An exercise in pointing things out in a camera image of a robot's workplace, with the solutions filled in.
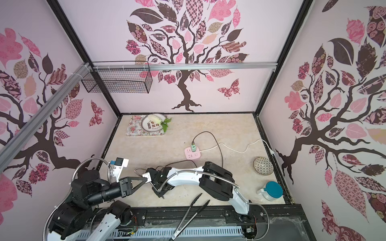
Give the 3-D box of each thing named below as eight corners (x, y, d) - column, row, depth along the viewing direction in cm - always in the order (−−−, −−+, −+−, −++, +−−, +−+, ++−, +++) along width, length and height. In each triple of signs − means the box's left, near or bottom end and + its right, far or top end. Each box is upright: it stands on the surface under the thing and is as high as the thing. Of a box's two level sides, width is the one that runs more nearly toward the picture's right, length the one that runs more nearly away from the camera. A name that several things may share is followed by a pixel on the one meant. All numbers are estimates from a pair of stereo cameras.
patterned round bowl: (253, 175, 90) (256, 172, 86) (250, 160, 96) (252, 156, 92) (272, 175, 90) (275, 172, 86) (267, 160, 96) (270, 156, 92)
